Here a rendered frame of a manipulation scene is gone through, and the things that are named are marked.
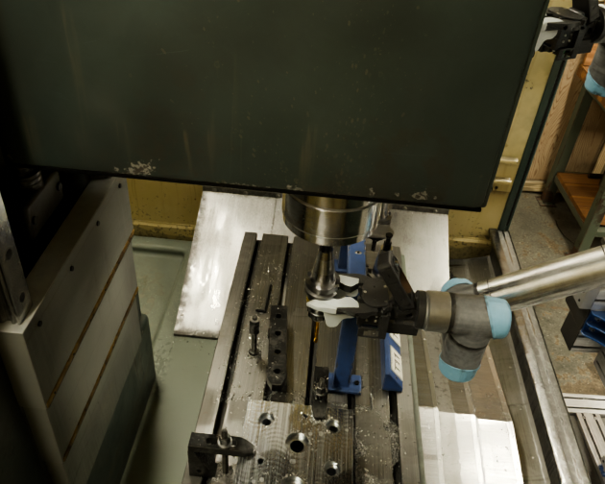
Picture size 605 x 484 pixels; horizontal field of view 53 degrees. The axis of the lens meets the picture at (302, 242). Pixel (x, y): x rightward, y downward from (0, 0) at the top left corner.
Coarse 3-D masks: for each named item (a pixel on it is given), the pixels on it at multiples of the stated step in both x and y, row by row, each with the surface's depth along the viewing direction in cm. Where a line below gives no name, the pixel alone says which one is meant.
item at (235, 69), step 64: (0, 0) 68; (64, 0) 68; (128, 0) 67; (192, 0) 67; (256, 0) 66; (320, 0) 66; (384, 0) 65; (448, 0) 64; (512, 0) 64; (0, 64) 73; (64, 64) 72; (128, 64) 72; (192, 64) 71; (256, 64) 70; (320, 64) 70; (384, 64) 69; (448, 64) 69; (512, 64) 68; (0, 128) 79; (64, 128) 78; (128, 128) 77; (192, 128) 76; (256, 128) 76; (320, 128) 75; (384, 128) 74; (448, 128) 74; (320, 192) 81; (384, 192) 80; (448, 192) 79
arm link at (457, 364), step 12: (444, 336) 118; (444, 348) 115; (456, 348) 111; (468, 348) 110; (480, 348) 110; (444, 360) 116; (456, 360) 113; (468, 360) 112; (480, 360) 114; (444, 372) 117; (456, 372) 114; (468, 372) 114
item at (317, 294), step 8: (304, 280) 107; (336, 280) 107; (304, 288) 107; (312, 288) 105; (320, 288) 105; (328, 288) 105; (336, 288) 106; (312, 296) 106; (320, 296) 106; (328, 296) 106
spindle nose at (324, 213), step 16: (288, 208) 93; (304, 208) 89; (320, 208) 88; (336, 208) 88; (352, 208) 88; (368, 208) 90; (288, 224) 94; (304, 224) 91; (320, 224) 90; (336, 224) 89; (352, 224) 90; (368, 224) 92; (320, 240) 92; (336, 240) 92; (352, 240) 92
